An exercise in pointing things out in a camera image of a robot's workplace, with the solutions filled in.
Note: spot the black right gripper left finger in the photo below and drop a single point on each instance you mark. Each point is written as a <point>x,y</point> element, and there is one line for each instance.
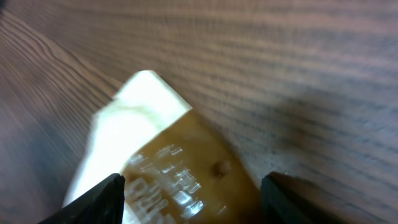
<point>103,204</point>

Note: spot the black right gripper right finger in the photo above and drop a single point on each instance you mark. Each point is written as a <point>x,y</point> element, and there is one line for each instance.
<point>283,206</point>

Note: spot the brown labelled food package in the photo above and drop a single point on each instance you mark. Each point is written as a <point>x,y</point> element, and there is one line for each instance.
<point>177,168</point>

